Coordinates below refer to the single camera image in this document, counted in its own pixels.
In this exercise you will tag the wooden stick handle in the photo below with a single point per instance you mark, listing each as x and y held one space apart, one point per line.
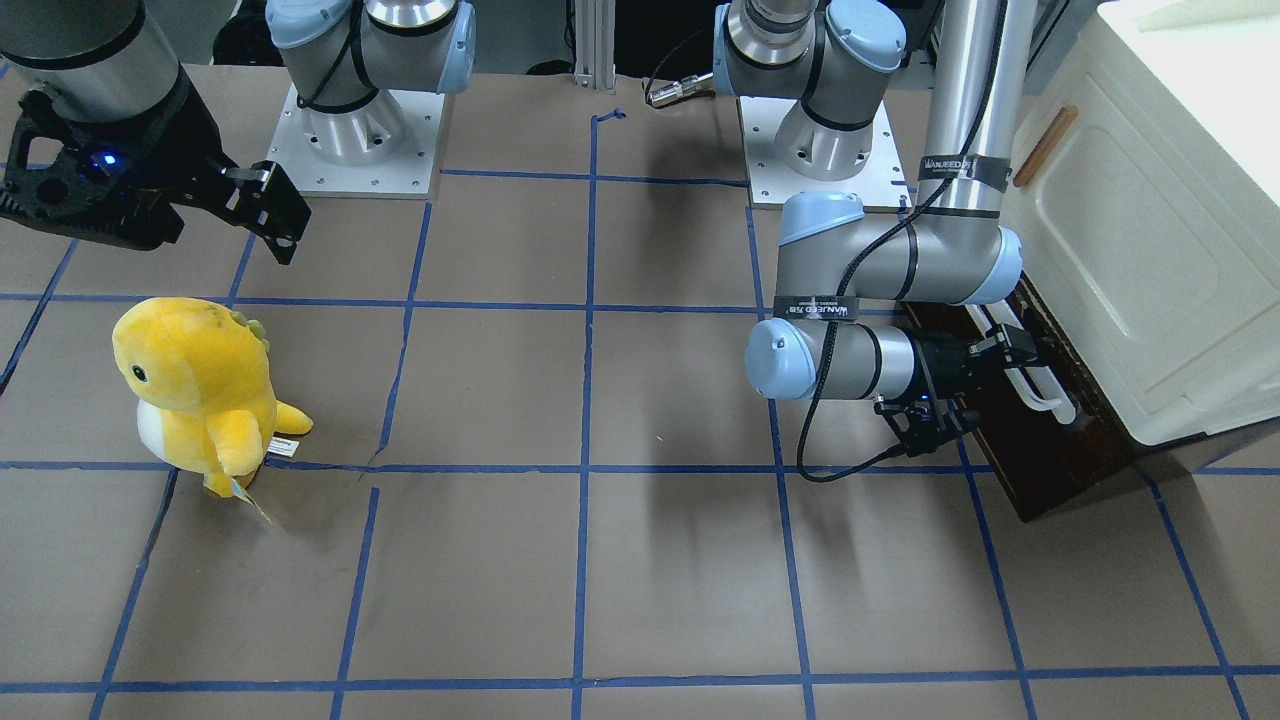
1045 145

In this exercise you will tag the black gripper near toy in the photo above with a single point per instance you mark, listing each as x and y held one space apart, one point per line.
183 150

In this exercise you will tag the aluminium frame post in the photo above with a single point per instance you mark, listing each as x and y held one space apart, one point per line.
594 23

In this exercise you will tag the white drawer handle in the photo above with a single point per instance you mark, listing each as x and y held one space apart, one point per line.
1036 386

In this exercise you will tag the black gripper near drawer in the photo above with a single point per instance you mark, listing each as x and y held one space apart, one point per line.
942 358

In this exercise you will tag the yellow plush dinosaur toy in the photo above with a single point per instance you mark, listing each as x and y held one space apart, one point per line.
201 375

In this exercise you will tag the silver robot arm near toy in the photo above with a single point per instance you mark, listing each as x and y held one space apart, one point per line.
107 60

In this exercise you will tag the cream white cabinet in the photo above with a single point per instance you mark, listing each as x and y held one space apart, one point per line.
1150 228

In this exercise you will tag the silver robot arm near drawer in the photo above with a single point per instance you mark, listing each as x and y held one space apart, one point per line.
834 60

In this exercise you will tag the dark brown wooden drawer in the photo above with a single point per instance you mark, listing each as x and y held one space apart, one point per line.
1046 467

